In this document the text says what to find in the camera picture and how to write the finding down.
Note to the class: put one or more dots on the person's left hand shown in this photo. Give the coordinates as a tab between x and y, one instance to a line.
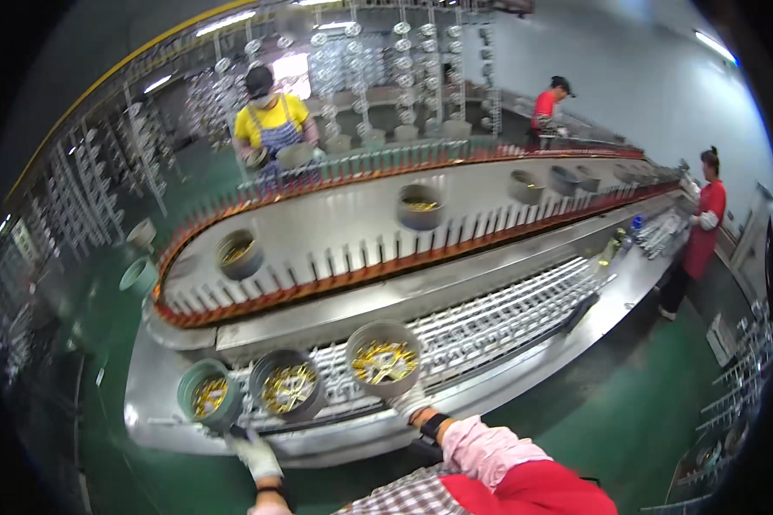
257	456

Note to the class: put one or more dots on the person's right hand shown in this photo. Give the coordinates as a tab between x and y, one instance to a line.
412	402

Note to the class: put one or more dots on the person's right fingers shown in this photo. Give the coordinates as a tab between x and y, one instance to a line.
400	400

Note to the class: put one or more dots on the person's left fingers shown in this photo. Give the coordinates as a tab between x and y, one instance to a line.
239	441

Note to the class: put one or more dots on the grey round metal container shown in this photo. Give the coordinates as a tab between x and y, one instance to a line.
525	192
248	265
563	183
589	180
361	380
309	404
420	220

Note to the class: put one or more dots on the teal round container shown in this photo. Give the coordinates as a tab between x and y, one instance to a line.
225	415

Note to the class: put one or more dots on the heap of gold metal parts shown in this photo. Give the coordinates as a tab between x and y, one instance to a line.
385	362
209	395
288	387

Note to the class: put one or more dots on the black wrist band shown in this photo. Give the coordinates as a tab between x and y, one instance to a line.
435	426

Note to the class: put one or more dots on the tray of white metal parts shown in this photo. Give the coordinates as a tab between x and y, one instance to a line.
496	315

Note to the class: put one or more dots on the person's body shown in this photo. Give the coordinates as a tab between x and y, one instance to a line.
502	492

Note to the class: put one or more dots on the oval conveyor with orange pins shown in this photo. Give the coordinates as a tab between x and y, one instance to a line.
348	225

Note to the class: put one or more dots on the teal plastic bucket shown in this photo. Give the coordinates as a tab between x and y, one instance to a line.
138	278

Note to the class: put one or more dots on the black bar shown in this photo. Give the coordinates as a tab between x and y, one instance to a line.
580	312

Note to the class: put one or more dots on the white plastic bucket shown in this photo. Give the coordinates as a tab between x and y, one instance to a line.
143	235

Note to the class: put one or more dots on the row of pale buckets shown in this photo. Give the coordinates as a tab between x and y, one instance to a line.
373	138

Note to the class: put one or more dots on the green bottle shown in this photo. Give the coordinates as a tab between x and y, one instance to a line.
615	243

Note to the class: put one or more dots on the blue capped bottle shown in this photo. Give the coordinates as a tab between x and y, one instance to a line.
635	226

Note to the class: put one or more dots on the heap of white metal parts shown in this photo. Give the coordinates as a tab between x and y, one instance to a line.
660	233

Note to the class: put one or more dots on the white box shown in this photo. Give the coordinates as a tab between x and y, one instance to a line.
721	340

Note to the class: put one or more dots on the hanging racks of metal parts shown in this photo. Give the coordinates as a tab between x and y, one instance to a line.
386	71

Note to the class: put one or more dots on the ceiling tube light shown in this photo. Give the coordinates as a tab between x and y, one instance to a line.
715	46
225	23

